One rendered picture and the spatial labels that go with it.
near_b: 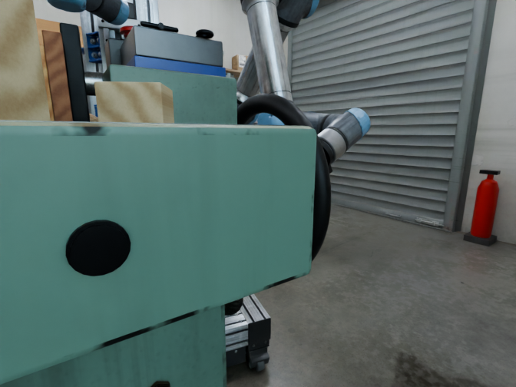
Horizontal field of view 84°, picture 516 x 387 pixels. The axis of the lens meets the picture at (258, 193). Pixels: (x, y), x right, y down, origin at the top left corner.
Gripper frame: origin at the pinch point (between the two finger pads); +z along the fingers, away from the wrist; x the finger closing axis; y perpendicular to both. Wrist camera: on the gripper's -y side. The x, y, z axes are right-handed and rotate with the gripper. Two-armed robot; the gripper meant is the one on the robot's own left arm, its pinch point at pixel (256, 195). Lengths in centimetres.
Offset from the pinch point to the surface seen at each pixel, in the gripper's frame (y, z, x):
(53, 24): -113, -31, 315
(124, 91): -27.6, 16.2, -26.1
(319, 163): -11.4, 1.2, -24.4
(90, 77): -30.5, 15.6, -12.1
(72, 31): -34.0, 15.0, -15.5
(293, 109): -17.0, -2.1, -19.3
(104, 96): -27.9, 17.4, -25.4
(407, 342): 108, -33, 6
